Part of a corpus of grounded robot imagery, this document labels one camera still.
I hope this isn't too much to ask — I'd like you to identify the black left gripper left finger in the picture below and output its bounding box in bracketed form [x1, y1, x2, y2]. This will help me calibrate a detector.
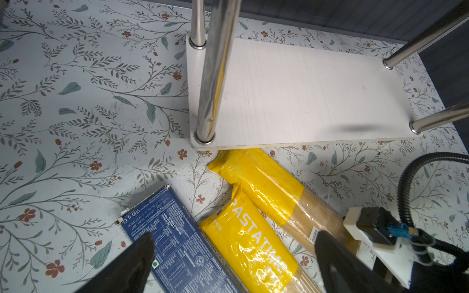
[78, 233, 155, 293]

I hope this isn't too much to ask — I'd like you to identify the yellow Pastatime bag front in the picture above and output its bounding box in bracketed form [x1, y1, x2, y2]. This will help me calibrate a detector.
[199, 183, 320, 293]

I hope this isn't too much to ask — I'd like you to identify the yellow spaghetti bag with barcode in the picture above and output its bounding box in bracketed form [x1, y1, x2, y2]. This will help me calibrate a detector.
[208, 149, 359, 255]

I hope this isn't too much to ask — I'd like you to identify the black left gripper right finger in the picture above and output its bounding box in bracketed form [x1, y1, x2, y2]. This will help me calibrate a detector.
[315, 231, 398, 293]

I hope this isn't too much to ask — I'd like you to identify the blue pasta box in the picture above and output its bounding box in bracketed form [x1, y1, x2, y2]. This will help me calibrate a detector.
[117, 185, 242, 293]

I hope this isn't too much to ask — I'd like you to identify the black corrugated right cable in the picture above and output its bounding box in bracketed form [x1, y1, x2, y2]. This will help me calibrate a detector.
[397, 151, 469, 272]

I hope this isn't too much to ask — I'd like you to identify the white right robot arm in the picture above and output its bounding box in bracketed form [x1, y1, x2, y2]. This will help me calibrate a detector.
[409, 256, 469, 293]

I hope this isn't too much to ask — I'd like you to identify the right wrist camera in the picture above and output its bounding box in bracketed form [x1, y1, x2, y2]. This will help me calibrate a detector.
[342, 206, 418, 290]

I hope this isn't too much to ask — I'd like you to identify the white two-tier shelf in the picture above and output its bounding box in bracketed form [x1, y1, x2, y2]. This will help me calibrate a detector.
[186, 1, 469, 151]

